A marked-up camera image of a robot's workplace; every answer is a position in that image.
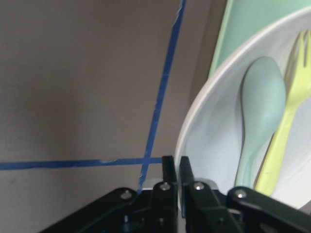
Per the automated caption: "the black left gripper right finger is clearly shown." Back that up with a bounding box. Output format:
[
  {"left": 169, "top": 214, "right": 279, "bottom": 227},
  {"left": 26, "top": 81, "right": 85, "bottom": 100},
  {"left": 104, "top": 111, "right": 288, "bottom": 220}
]
[{"left": 179, "top": 156, "right": 311, "bottom": 233}]

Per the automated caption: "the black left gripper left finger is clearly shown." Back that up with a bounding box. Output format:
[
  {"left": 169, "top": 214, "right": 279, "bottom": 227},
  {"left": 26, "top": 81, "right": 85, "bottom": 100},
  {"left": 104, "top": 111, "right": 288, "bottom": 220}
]
[{"left": 43, "top": 156, "right": 177, "bottom": 233}]

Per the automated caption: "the pale green plastic spoon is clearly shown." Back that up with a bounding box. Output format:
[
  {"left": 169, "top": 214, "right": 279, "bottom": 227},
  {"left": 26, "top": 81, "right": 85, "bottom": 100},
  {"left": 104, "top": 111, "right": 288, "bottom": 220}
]
[{"left": 235, "top": 57, "right": 286, "bottom": 188}]

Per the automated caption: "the yellow plastic fork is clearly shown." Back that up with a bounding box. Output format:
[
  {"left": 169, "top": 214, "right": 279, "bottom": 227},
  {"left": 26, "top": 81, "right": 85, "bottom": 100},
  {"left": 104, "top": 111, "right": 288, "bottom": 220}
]
[{"left": 255, "top": 29, "right": 311, "bottom": 196}]

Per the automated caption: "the mint green tray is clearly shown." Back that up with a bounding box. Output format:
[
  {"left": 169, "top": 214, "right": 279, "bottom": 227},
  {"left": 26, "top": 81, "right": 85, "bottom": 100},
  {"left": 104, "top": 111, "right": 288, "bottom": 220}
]
[{"left": 208, "top": 0, "right": 311, "bottom": 76}]

